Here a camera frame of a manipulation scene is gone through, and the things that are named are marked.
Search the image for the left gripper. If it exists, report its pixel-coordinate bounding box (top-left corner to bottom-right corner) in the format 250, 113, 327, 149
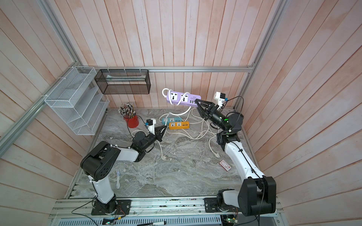
141, 124, 167, 150

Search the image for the teal power strip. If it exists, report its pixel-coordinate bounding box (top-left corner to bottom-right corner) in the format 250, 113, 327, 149
162, 117, 183, 125

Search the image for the white cord of orange strip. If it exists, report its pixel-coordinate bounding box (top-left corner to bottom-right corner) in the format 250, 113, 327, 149
165, 112, 220, 140

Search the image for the purple power strip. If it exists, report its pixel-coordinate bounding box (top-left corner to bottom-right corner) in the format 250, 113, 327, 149
166, 90, 201, 107

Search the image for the orange power strip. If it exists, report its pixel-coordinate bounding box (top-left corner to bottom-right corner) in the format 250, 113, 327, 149
169, 121, 189, 130

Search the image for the white cord of purple strip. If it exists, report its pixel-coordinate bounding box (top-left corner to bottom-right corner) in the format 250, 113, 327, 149
130, 87, 193, 162

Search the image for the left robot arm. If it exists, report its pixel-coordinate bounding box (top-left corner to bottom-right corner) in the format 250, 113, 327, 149
80, 125, 167, 215

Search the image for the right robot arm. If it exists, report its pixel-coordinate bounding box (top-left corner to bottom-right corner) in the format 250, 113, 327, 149
196, 99, 277, 217

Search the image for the red pencil cup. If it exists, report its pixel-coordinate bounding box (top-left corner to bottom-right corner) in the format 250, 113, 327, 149
123, 115, 139, 129

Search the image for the bundle of pencils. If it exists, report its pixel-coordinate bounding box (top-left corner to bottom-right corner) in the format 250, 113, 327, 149
118, 102, 136, 119

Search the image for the pink white card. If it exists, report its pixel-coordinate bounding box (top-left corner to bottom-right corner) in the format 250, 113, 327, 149
219, 160, 231, 171

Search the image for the black mesh basket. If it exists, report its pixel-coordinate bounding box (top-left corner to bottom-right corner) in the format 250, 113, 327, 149
95, 69, 151, 95

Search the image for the black marker pen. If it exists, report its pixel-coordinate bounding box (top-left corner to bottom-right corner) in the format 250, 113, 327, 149
137, 221, 166, 226

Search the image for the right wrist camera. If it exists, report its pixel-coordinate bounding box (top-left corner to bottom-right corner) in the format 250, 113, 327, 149
214, 92, 228, 110

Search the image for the horizontal aluminium wall rail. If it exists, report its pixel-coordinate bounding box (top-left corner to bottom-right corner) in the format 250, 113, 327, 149
91, 66, 254, 73

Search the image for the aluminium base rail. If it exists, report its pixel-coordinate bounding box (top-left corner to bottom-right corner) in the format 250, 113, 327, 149
47, 196, 288, 226

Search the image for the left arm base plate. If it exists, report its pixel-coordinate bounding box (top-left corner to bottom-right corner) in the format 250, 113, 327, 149
91, 199, 132, 216

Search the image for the white wire mesh shelf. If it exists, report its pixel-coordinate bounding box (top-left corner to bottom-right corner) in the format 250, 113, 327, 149
45, 66, 109, 136

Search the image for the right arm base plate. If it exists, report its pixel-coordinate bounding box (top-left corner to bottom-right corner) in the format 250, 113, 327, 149
204, 198, 238, 213

